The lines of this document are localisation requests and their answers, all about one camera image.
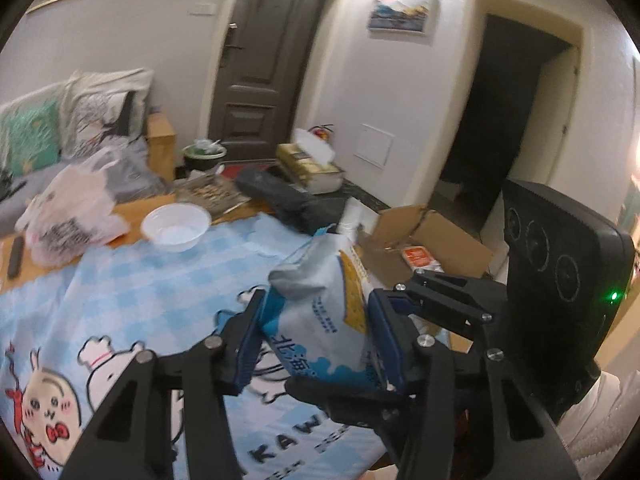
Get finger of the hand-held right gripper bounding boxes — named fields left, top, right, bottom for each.
left=284, top=374, right=428, bottom=468
left=392, top=269, right=508, bottom=356

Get blue white cracker packet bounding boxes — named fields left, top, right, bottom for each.
left=260, top=225, right=401, bottom=396

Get red doormat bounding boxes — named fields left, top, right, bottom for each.
left=220, top=162, right=278, bottom=181

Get green bin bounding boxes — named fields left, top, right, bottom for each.
left=181, top=139, right=228, bottom=173

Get white plastic bag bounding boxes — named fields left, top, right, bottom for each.
left=15, top=147, right=132, bottom=267

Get white wall panel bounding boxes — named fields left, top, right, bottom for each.
left=356, top=124, right=397, bottom=170

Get white bowl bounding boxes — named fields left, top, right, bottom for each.
left=141, top=204, right=212, bottom=253

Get wooden side table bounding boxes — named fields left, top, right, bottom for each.
left=146, top=112, right=177, bottom=183

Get black remote control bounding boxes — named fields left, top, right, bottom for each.
left=8, top=236, right=25, bottom=278

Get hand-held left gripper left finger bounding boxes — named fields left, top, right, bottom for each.
left=62, top=289, right=269, bottom=480

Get person's right forearm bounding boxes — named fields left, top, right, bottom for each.
left=557, top=367, right=640, bottom=480

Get black bag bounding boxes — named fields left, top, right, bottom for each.
left=235, top=166, right=348, bottom=235

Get teal cushion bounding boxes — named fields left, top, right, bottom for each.
left=0, top=100, right=63, bottom=176

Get white tote bag cushion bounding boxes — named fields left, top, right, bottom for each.
left=60, top=67, right=153, bottom=158

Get tissue box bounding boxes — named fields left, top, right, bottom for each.
left=276, top=128, right=345, bottom=195

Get unframed canvas wall painting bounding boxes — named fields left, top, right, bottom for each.
left=367, top=0, right=438, bottom=36

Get white packaging bag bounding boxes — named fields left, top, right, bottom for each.
left=340, top=197, right=383, bottom=243

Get cardboard box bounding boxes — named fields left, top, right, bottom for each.
left=352, top=204, right=497, bottom=356

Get orange snack packet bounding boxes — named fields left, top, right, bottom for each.
left=400, top=244, right=443, bottom=273

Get dark brown door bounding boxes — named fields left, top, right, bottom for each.
left=207, top=0, right=333, bottom=163

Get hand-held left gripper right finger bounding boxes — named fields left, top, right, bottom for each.
left=369, top=290, right=579, bottom=480

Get blue checked printed tablecloth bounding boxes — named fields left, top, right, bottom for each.
left=0, top=212, right=396, bottom=480

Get grey sofa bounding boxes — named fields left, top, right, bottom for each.
left=0, top=67, right=171, bottom=241

